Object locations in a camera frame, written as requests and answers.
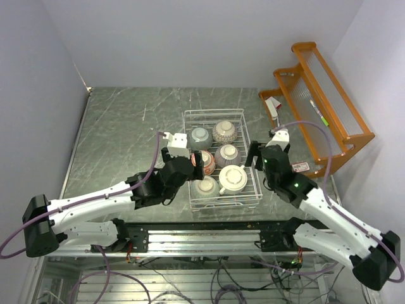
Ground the orange wooden shelf rack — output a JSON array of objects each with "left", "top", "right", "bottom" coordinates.
[{"left": 259, "top": 42, "right": 375, "bottom": 177}]

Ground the purple striped bowl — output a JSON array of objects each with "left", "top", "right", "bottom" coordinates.
[{"left": 214, "top": 144, "right": 241, "bottom": 168}]

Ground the red patterned bowl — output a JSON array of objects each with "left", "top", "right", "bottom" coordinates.
[{"left": 201, "top": 150, "right": 216, "bottom": 176}]

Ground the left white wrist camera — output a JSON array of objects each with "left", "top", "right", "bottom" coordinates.
[{"left": 163, "top": 132, "right": 190, "bottom": 158}]

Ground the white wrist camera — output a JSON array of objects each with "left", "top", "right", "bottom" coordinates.
[
  {"left": 266, "top": 129, "right": 289, "bottom": 150},
  {"left": 163, "top": 132, "right": 190, "bottom": 158}
]

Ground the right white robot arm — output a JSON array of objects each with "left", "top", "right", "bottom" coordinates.
[{"left": 245, "top": 141, "right": 401, "bottom": 291}]

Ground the white handled soup bowl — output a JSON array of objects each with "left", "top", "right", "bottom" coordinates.
[{"left": 218, "top": 165, "right": 247, "bottom": 195}]

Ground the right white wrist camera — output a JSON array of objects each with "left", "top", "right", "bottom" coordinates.
[{"left": 266, "top": 129, "right": 289, "bottom": 150}]

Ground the aluminium mounting rail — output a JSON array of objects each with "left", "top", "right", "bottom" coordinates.
[{"left": 34, "top": 227, "right": 365, "bottom": 257}]

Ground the white red eraser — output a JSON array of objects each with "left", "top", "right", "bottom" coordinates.
[{"left": 265, "top": 97, "right": 282, "bottom": 120}]

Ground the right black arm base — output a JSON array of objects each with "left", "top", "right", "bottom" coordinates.
[{"left": 254, "top": 217, "right": 325, "bottom": 252}]

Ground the small red label card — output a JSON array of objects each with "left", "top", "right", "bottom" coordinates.
[{"left": 292, "top": 162, "right": 310, "bottom": 172}]

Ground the light grey bowl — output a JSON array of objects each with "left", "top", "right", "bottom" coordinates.
[{"left": 190, "top": 176, "right": 220, "bottom": 201}]

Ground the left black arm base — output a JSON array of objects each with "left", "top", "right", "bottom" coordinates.
[{"left": 90, "top": 218, "right": 149, "bottom": 253}]

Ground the green tipped marker pen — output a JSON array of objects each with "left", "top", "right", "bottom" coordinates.
[{"left": 309, "top": 99, "right": 330, "bottom": 127}]

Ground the white wire dish rack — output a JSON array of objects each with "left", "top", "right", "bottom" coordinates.
[{"left": 184, "top": 109, "right": 263, "bottom": 211}]

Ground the beige patterned bowl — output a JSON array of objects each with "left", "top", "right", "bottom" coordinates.
[{"left": 212, "top": 120, "right": 237, "bottom": 144}]

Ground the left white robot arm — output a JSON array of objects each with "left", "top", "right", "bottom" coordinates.
[{"left": 23, "top": 148, "right": 204, "bottom": 258}]

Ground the grey ceramic bowl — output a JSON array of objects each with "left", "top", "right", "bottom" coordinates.
[{"left": 189, "top": 127, "right": 213, "bottom": 150}]

